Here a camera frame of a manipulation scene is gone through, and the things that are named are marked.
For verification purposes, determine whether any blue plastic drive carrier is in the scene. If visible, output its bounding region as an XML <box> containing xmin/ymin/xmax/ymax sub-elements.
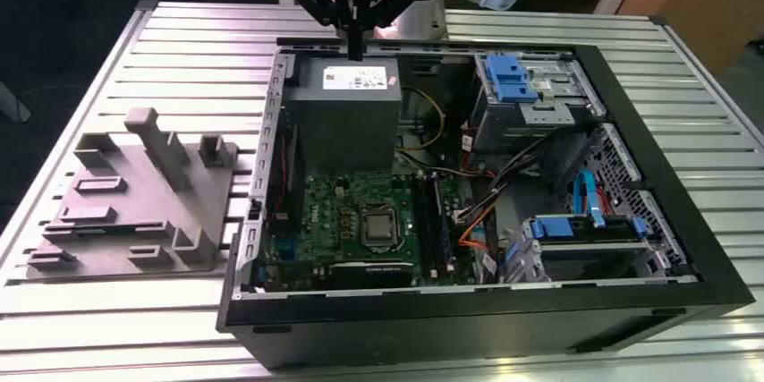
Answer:
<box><xmin>484</xmin><ymin>55</ymin><xmax>541</xmax><ymax>104</ymax></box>

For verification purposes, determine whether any grey power supply unit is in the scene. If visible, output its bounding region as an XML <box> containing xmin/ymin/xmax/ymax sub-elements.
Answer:
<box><xmin>280</xmin><ymin>55</ymin><xmax>403</xmax><ymax>175</ymax></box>

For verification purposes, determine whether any metal drive cage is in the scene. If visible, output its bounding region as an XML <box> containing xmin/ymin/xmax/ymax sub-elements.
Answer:
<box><xmin>471</xmin><ymin>53</ymin><xmax>605</xmax><ymax>155</ymax></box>

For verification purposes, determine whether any CPU socket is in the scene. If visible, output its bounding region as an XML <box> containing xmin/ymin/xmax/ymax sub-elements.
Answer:
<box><xmin>356</xmin><ymin>199</ymin><xmax>408</xmax><ymax>254</ymax></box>

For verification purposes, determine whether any silver CPU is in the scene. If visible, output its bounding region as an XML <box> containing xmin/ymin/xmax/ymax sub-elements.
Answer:
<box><xmin>361</xmin><ymin>213</ymin><xmax>400</xmax><ymax>241</ymax></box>

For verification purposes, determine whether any green motherboard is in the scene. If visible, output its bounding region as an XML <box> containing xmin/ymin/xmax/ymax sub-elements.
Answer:
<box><xmin>256</xmin><ymin>169</ymin><xmax>479</xmax><ymax>290</ymax></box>

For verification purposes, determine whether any grey chair leg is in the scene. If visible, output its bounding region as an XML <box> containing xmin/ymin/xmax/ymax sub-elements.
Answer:
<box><xmin>0</xmin><ymin>81</ymin><xmax>32</xmax><ymax>123</ymax></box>

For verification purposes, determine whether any grey plastic part rack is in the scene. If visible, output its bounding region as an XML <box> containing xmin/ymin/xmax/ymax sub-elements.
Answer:
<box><xmin>23</xmin><ymin>106</ymin><xmax>252</xmax><ymax>280</ymax></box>

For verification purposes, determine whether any hard disk in blue carrier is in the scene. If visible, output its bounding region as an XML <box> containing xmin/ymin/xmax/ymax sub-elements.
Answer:
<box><xmin>523</xmin><ymin>214</ymin><xmax>649</xmax><ymax>244</ymax></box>

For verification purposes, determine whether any black graphics card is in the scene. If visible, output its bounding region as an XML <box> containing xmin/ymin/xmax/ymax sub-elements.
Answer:
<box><xmin>325</xmin><ymin>258</ymin><xmax>417</xmax><ymax>290</ymax></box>

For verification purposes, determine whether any metal disk bay cage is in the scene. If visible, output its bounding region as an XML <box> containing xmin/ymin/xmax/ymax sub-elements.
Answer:
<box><xmin>500</xmin><ymin>216</ymin><xmax>697</xmax><ymax>287</ymax></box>

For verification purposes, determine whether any black open PC case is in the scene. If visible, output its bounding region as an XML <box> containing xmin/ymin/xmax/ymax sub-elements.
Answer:
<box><xmin>213</xmin><ymin>36</ymin><xmax>757</xmax><ymax>372</ymax></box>

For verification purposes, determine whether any yellow wire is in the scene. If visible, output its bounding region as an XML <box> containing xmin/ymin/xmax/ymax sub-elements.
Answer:
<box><xmin>399</xmin><ymin>85</ymin><xmax>448</xmax><ymax>152</ymax></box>

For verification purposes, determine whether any black cable bundle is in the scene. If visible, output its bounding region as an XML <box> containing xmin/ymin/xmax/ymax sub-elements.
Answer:
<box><xmin>452</xmin><ymin>133</ymin><xmax>553</xmax><ymax>225</ymax></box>

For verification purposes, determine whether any orange wire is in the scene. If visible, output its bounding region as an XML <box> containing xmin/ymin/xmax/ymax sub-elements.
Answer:
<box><xmin>456</xmin><ymin>215</ymin><xmax>497</xmax><ymax>250</ymax></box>

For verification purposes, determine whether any blue SATA cable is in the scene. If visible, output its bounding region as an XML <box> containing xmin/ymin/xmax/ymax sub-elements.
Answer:
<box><xmin>571</xmin><ymin>169</ymin><xmax>609</xmax><ymax>227</ymax></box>

